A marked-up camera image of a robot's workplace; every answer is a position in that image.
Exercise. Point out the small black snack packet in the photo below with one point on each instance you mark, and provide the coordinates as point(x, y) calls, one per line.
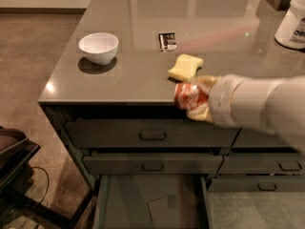
point(167, 41)

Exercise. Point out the white plastic canister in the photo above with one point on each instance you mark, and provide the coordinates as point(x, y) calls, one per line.
point(291, 32)

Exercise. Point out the white ceramic bowl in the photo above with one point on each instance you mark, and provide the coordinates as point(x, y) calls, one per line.
point(100, 48)

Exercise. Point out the red coke can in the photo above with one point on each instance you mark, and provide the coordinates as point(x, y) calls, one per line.
point(188, 96)

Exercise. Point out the middle left grey drawer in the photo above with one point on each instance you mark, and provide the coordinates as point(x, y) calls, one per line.
point(152, 163)

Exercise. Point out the open bottom left drawer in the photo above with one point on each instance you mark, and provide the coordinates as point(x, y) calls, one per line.
point(152, 202)

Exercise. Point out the top right grey drawer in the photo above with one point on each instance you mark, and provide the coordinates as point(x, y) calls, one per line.
point(254, 139)

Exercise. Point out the black chair base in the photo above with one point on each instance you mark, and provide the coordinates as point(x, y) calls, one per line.
point(16, 150)

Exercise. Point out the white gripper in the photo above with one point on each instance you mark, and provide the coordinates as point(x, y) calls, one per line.
point(221, 99)

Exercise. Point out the grey counter cabinet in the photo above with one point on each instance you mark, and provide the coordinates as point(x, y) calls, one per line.
point(231, 36)

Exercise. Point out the yellow sponge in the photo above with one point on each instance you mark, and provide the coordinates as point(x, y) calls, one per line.
point(185, 68)

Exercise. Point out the middle right grey drawer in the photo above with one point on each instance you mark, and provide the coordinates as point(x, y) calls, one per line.
point(262, 164)

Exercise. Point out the top left grey drawer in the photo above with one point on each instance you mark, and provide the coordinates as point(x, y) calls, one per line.
point(155, 133)

